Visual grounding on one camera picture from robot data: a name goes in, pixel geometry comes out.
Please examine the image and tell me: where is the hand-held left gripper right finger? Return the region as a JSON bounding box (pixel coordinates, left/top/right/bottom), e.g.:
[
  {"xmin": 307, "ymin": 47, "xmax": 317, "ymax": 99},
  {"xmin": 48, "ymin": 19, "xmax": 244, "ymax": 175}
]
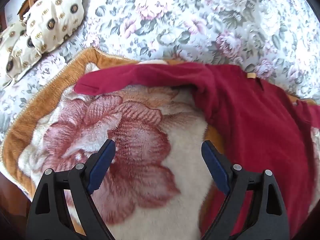
[{"xmin": 201, "ymin": 140, "xmax": 290, "ymax": 240}]

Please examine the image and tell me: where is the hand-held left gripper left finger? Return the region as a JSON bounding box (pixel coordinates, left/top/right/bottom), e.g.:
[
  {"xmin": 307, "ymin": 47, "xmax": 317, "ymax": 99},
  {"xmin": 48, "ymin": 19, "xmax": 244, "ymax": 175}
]
[{"xmin": 26, "ymin": 139, "xmax": 117, "ymax": 240}]

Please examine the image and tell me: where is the dark red sweater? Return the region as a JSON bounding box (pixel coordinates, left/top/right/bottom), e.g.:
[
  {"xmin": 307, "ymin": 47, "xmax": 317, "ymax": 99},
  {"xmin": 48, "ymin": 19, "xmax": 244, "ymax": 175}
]
[{"xmin": 74, "ymin": 62, "xmax": 320, "ymax": 233}]

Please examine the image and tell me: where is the orange floral plush blanket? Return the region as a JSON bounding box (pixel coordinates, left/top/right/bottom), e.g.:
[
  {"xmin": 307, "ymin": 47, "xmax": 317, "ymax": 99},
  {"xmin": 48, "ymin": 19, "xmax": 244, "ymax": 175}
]
[{"xmin": 1, "ymin": 47, "xmax": 320, "ymax": 240}]

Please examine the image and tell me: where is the small cream patterned pillow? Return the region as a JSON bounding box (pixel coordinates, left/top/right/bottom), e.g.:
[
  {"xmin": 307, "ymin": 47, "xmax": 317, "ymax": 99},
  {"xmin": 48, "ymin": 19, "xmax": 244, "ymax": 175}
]
[{"xmin": 0, "ymin": 21, "xmax": 44, "ymax": 88}]

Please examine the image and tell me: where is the floral bed sheet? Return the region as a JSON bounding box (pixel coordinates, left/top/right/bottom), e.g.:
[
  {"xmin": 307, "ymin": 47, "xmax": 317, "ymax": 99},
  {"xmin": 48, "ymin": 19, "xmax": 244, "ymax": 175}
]
[{"xmin": 0, "ymin": 0, "xmax": 320, "ymax": 140}]

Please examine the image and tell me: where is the large cream patterned pillow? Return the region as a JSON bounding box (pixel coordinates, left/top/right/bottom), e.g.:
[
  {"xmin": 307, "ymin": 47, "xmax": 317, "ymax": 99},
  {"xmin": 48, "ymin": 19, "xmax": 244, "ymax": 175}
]
[{"xmin": 26, "ymin": 0, "xmax": 84, "ymax": 53}]

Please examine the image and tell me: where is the wooden headboard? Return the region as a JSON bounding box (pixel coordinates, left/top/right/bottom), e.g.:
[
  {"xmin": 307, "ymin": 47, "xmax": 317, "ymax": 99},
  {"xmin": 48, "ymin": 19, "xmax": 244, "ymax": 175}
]
[{"xmin": 17, "ymin": 0, "xmax": 65, "ymax": 20}]

